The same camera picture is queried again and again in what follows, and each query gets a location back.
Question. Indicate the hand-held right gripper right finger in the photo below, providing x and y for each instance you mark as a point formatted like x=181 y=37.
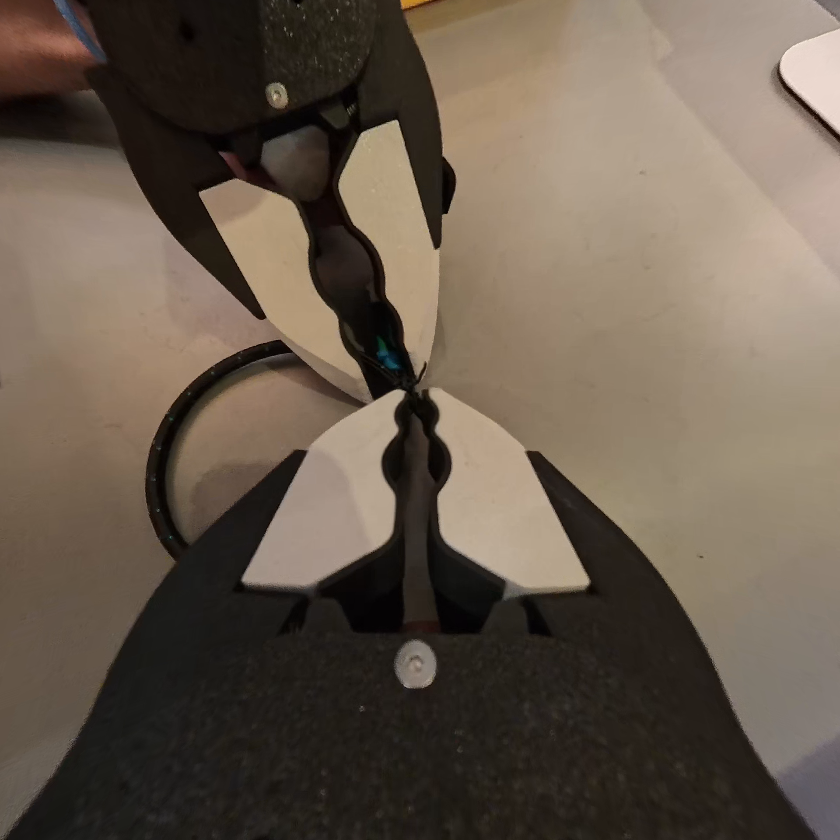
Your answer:
x=505 y=512

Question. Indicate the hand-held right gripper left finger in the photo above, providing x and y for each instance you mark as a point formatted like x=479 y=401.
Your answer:
x=321 y=512

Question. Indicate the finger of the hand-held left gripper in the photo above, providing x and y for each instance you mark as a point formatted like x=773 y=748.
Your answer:
x=394 y=216
x=275 y=262

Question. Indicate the black twist tie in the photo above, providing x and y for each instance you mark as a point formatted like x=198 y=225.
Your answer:
x=413 y=380

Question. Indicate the person's left forearm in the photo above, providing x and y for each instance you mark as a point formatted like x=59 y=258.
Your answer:
x=33 y=46

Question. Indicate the person's left hand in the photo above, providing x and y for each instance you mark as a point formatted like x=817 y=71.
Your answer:
x=239 y=167

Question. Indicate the blue wristband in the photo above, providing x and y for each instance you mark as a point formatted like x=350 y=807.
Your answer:
x=88 y=33

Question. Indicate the white tablet stand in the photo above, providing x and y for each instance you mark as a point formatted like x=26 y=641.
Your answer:
x=817 y=79

